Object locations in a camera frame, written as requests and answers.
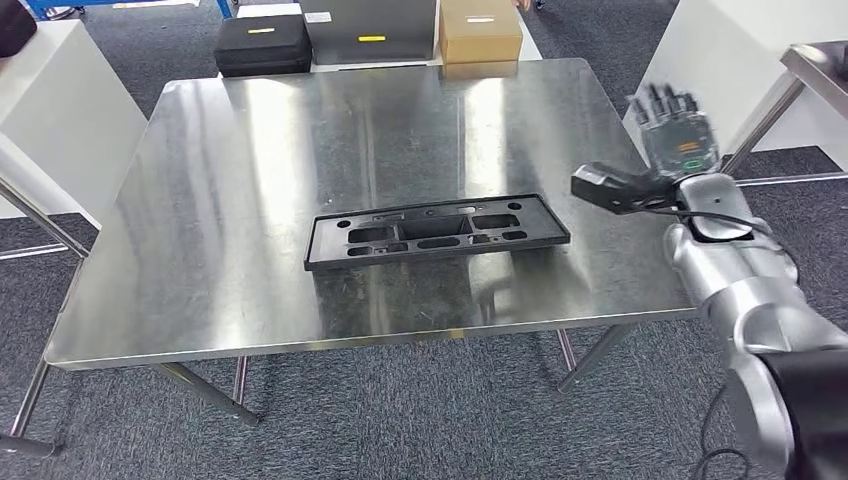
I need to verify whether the long black plastic part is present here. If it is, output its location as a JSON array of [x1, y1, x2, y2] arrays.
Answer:
[[303, 193, 572, 274]]

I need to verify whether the steel workbench table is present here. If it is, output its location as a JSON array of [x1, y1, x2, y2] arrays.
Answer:
[[0, 57, 698, 460], [720, 40, 848, 189]]

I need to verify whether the blue metal shelf rack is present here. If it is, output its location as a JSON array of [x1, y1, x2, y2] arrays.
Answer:
[[25, 0, 234, 21]]

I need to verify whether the brown cardboard box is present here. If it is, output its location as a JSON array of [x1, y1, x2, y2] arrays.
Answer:
[[438, 0, 525, 66]]

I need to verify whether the grey hard case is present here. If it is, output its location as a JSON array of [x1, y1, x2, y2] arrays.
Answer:
[[299, 0, 440, 66]]

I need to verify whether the black hard case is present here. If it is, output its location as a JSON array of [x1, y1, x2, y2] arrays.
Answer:
[[213, 14, 314, 79]]

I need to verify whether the white cabinet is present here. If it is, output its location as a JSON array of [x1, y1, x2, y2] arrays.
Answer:
[[0, 19, 149, 231], [622, 0, 848, 175]]

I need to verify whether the black bag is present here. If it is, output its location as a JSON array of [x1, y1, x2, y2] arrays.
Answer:
[[0, 0, 39, 59]]

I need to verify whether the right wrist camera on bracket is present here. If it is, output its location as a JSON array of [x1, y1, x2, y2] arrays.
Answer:
[[570, 162, 682, 217]]

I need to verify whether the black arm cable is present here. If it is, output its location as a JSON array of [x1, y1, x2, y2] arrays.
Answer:
[[634, 203, 804, 480]]

